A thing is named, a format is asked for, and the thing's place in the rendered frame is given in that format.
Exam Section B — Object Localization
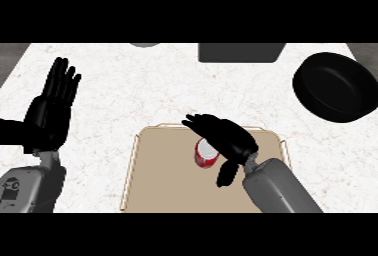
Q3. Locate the black pot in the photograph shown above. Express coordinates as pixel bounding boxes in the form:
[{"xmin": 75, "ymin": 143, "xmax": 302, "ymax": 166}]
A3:
[{"xmin": 290, "ymin": 51, "xmax": 378, "ymax": 124}]

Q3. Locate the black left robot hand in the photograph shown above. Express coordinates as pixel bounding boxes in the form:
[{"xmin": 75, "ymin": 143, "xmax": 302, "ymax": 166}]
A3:
[{"xmin": 0, "ymin": 56, "xmax": 82, "ymax": 155}]

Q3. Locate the red can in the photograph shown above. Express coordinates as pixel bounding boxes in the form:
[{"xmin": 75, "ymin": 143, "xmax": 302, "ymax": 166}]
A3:
[{"xmin": 193, "ymin": 137, "xmax": 221, "ymax": 170}]

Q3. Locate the beige tray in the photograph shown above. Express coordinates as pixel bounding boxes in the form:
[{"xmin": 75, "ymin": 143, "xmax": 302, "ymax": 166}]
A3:
[{"xmin": 118, "ymin": 122, "xmax": 293, "ymax": 214}]

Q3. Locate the grey round object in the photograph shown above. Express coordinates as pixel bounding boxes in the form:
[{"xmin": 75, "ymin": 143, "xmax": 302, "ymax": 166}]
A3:
[{"xmin": 128, "ymin": 43, "xmax": 160, "ymax": 49}]

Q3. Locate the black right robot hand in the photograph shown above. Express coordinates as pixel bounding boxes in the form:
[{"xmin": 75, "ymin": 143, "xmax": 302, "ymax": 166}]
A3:
[{"xmin": 180, "ymin": 113, "xmax": 259, "ymax": 188}]

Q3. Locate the dark grey box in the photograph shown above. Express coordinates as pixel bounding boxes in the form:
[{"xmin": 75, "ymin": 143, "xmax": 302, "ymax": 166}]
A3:
[{"xmin": 197, "ymin": 43, "xmax": 287, "ymax": 64}]

